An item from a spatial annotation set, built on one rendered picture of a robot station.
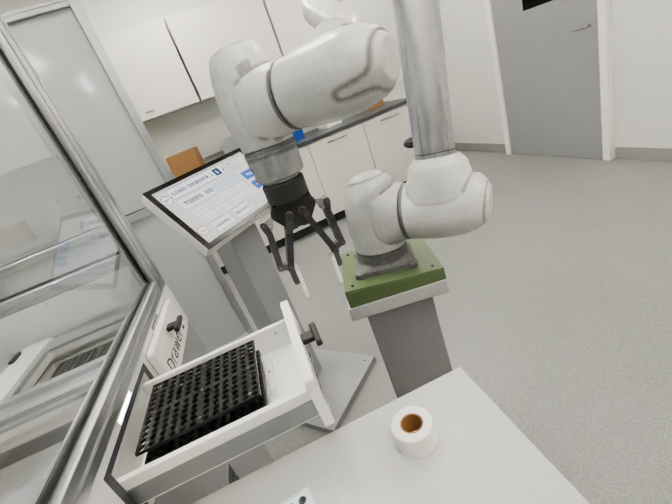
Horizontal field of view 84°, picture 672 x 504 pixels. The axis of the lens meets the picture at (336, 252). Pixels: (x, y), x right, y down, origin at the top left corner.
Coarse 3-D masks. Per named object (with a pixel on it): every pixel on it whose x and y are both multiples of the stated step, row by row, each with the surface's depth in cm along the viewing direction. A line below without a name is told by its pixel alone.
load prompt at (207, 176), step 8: (216, 168) 152; (224, 168) 155; (200, 176) 146; (208, 176) 148; (216, 176) 150; (184, 184) 140; (192, 184) 142; (200, 184) 144; (168, 192) 135; (176, 192) 136; (184, 192) 138
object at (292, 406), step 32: (224, 352) 82; (288, 352) 83; (288, 384) 74; (256, 416) 61; (288, 416) 62; (128, 448) 66; (192, 448) 60; (224, 448) 61; (128, 480) 58; (160, 480) 60
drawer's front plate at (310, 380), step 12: (288, 312) 80; (288, 324) 76; (300, 348) 67; (300, 360) 64; (312, 360) 80; (312, 372) 62; (312, 384) 60; (312, 396) 60; (324, 408) 62; (324, 420) 63
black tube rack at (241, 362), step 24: (216, 360) 78; (240, 360) 76; (168, 384) 76; (192, 384) 73; (216, 384) 71; (240, 384) 68; (264, 384) 71; (168, 408) 70; (192, 408) 67; (216, 408) 69; (240, 408) 67; (144, 432) 65; (168, 432) 63; (192, 432) 66
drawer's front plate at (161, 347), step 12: (168, 300) 108; (168, 312) 103; (156, 336) 90; (168, 336) 96; (180, 336) 104; (156, 348) 86; (168, 348) 93; (180, 348) 101; (156, 360) 84; (180, 360) 97
